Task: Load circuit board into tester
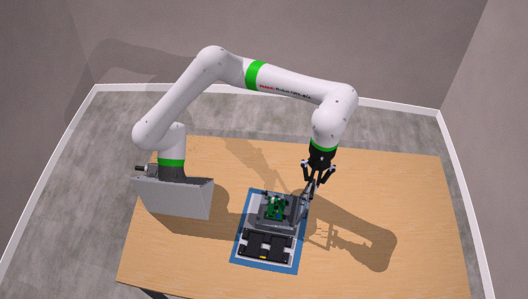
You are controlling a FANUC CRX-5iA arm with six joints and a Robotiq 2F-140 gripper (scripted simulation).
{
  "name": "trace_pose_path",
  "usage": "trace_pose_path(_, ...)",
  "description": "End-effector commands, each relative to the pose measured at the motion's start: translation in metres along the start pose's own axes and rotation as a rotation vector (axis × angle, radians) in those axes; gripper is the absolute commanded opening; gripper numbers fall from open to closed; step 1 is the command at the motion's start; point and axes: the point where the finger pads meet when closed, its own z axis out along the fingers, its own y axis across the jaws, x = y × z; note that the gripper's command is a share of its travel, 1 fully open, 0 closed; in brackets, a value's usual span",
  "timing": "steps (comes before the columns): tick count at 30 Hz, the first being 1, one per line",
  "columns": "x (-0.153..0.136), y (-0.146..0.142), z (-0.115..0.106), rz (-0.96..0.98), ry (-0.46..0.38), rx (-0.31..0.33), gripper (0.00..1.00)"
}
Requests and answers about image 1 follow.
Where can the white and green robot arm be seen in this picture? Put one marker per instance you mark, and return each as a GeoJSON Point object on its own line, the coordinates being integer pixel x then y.
{"type": "Point", "coordinates": [337, 102]}

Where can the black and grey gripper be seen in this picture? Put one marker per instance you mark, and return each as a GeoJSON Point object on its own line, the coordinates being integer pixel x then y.
{"type": "Point", "coordinates": [314, 166]}

